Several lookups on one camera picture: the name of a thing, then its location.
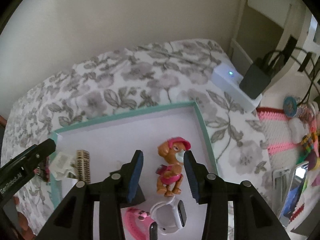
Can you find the black cables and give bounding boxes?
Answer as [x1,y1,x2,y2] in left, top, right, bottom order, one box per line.
[258,36,320,106]

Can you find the pink smart watch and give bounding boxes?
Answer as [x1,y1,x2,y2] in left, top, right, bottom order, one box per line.
[124,207,158,240]

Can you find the brown pup toy figure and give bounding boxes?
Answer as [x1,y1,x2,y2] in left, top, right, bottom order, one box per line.
[156,137,191,197]

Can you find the teal rimmed white tray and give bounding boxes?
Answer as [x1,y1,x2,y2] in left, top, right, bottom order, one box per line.
[38,102,219,239]

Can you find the black charger block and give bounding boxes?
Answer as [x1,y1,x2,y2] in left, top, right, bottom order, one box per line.
[120,185,145,209]

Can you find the grey floral blanket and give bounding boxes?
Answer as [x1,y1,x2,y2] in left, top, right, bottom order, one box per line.
[1,38,273,240]

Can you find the white smart watch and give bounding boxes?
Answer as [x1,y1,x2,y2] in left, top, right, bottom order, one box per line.
[150,196,187,235]

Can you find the white router box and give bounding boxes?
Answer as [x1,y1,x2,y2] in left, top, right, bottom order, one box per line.
[211,63,263,112]

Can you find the black power adapter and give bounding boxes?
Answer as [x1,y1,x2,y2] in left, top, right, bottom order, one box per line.
[239,63,271,99]

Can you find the person's left hand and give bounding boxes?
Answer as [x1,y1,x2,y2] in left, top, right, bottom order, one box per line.
[17,211,35,240]

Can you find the pink white knitted basket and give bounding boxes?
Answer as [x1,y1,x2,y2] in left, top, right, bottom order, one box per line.
[257,107,318,170]

